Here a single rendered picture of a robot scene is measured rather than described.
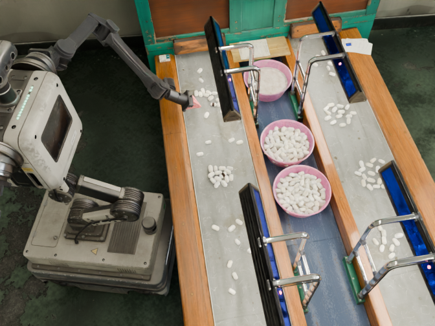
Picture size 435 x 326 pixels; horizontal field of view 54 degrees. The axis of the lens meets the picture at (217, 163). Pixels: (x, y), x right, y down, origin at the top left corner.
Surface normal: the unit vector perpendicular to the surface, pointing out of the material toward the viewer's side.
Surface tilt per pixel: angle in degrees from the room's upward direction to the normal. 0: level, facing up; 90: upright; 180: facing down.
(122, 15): 90
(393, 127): 0
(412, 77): 0
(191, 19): 90
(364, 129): 0
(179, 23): 90
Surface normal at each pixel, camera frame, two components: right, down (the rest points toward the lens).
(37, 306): -0.04, -0.54
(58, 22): 0.06, 0.84
